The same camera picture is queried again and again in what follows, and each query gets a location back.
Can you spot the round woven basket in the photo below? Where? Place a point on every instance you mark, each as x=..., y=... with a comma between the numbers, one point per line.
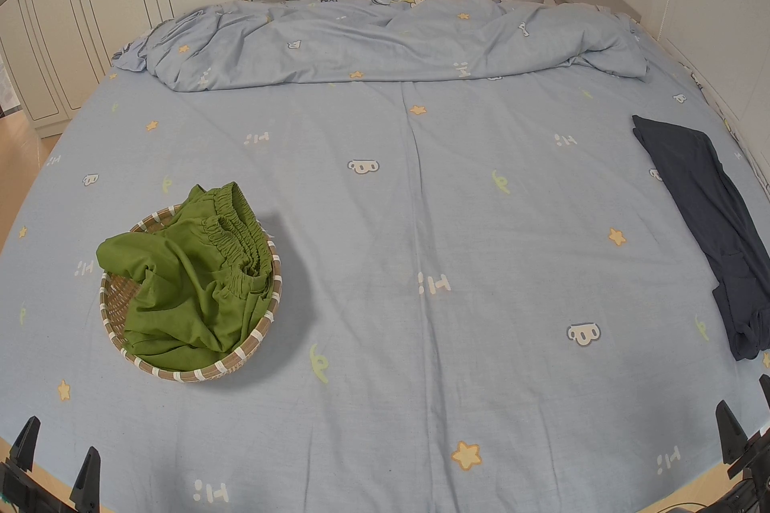
x=240, y=354

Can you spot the dark blue garment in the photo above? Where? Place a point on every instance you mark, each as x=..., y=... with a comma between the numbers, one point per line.
x=698, y=186

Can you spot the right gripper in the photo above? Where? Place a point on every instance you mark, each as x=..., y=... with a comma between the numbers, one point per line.
x=755, y=456

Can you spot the green shorts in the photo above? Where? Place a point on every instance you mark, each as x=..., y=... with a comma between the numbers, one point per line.
x=180, y=288

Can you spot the pale blue quilt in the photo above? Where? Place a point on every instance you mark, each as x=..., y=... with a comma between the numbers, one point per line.
x=361, y=41

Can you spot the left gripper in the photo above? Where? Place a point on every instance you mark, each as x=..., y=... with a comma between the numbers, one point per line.
x=30, y=492

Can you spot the white wardrobe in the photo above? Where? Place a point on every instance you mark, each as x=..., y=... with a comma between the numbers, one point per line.
x=78, y=5

